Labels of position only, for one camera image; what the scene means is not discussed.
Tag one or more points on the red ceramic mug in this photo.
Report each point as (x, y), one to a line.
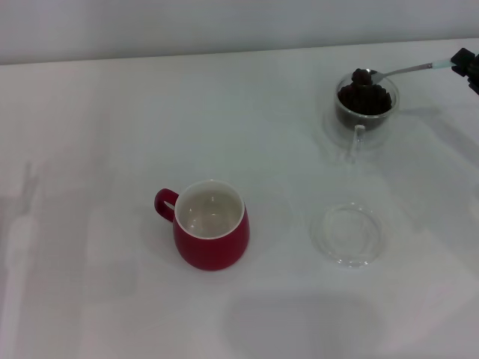
(213, 250)

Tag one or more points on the coffee beans pile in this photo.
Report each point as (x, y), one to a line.
(365, 101)

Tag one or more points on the small spoonful of coffee beans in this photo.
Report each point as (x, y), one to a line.
(361, 76)

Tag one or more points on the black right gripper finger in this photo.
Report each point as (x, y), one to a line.
(475, 76)
(463, 61)

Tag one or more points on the clear glass saucer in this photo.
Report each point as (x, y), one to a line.
(346, 258)

